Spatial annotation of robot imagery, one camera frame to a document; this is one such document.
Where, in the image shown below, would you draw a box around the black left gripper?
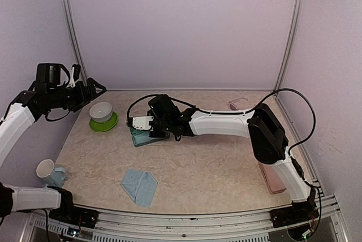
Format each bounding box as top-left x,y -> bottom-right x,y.
47,77 -> 106,112

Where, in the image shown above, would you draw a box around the grey-blue glasses case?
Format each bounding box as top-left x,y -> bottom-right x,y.
127,110 -> 170,147

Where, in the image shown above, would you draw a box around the square light blue cloth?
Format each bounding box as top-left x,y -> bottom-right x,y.
135,135 -> 159,146

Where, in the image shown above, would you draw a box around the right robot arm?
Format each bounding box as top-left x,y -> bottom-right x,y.
148,94 -> 316,222

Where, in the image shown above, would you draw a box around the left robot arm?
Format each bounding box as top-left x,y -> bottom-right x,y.
1,63 -> 107,222

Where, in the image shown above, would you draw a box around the purple lens pink sunglasses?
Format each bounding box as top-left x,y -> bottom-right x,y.
228,97 -> 251,111

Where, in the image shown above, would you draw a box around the white bowl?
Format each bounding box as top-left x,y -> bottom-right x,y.
89,102 -> 113,123

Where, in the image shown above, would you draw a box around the green plate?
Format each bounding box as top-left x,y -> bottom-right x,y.
89,111 -> 118,132

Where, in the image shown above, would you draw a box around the folded light blue cloth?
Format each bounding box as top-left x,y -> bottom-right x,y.
121,169 -> 158,208

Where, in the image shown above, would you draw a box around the light blue mug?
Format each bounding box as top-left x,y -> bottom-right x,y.
36,159 -> 67,188

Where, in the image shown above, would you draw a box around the pink glasses case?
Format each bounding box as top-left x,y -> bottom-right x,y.
258,163 -> 286,195

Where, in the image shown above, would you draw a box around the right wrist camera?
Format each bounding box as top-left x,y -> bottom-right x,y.
126,115 -> 154,131

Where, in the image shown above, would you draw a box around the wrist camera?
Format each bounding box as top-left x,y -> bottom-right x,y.
67,64 -> 81,88
126,115 -> 154,131

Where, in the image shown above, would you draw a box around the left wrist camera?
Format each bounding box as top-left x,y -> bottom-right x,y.
67,64 -> 81,88

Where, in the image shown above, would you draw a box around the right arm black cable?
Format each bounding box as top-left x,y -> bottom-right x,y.
126,88 -> 325,226

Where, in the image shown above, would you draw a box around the front aluminium rail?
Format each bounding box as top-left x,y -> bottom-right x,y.
27,195 -> 344,242

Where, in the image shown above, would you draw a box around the left aluminium corner post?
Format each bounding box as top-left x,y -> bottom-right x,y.
61,0 -> 88,81

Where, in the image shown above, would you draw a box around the aluminium corner post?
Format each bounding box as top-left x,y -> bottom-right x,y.
61,0 -> 88,81
273,0 -> 303,90

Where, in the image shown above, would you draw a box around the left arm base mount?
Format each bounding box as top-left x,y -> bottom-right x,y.
49,192 -> 98,229

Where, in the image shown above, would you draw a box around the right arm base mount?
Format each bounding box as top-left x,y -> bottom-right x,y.
270,191 -> 319,228

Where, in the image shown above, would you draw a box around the right aluminium corner post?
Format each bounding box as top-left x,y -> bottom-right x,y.
273,0 -> 303,90

